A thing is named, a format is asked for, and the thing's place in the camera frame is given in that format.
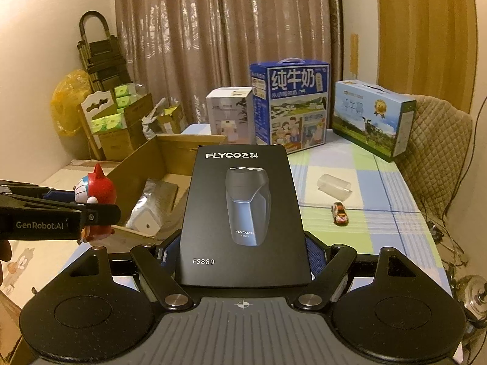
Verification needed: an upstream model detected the small open cardboard box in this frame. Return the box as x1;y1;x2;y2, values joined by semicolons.
158;104;189;135

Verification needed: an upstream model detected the light blue milk box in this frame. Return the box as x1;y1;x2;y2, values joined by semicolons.
332;80;417;163

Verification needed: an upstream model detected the white square night light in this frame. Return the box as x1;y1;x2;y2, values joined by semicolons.
129;205;163;237

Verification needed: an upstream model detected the clear plastic cup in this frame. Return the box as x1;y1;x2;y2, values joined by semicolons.
317;173;352;200

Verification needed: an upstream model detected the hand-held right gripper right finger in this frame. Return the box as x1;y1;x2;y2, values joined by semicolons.
295;232;415;310

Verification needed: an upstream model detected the blue cartoon milk carton box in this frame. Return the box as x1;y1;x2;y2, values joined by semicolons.
250;58;331;155

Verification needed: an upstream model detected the quilted beige chair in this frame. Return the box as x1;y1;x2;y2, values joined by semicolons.
392;95;474;236

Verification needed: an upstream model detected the white appliance box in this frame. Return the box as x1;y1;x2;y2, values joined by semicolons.
205;87;254;146

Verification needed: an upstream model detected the large stacked cardboard box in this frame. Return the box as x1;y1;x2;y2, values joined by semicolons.
81;91;153;162

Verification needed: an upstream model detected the black shaver box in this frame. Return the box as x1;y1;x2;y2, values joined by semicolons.
179;145;313;287

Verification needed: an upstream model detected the yellow plastic bag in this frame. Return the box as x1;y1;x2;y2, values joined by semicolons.
51;69;96;137

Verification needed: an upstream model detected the red toy car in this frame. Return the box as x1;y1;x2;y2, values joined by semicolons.
329;201;350;227

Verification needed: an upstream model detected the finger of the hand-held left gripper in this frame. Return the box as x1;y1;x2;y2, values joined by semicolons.
0;194;122;227
0;184;76;203

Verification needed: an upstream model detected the silver foil bag green leaf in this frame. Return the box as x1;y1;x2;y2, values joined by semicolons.
133;180;179;221

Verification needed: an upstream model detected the small dark object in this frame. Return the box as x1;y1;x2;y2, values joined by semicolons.
428;221;446;244

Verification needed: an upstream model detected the wooden door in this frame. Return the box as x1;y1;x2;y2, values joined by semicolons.
375;0;481;115

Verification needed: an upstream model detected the red cat figurine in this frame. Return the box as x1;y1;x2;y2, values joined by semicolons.
73;163;117;244

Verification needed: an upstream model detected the folding hand trolley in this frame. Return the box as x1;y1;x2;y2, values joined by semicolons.
78;11;128;96

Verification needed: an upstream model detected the brown patterned curtain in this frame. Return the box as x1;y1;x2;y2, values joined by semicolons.
114;0;343;126

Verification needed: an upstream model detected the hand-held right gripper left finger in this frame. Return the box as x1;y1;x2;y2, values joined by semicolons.
70;230;191;310

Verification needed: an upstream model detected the black power cable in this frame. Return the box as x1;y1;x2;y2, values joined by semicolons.
415;180;463;267

